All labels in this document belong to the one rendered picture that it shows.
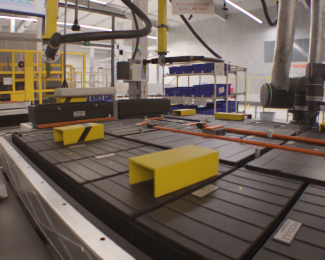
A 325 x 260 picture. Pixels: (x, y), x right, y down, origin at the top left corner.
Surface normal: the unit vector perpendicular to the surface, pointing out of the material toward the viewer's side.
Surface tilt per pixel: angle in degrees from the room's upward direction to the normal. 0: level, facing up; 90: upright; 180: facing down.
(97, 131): 90
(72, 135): 90
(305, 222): 0
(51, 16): 90
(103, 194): 0
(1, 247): 0
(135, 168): 90
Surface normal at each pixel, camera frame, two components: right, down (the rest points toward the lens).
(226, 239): 0.00, -0.99
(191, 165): 0.65, 0.12
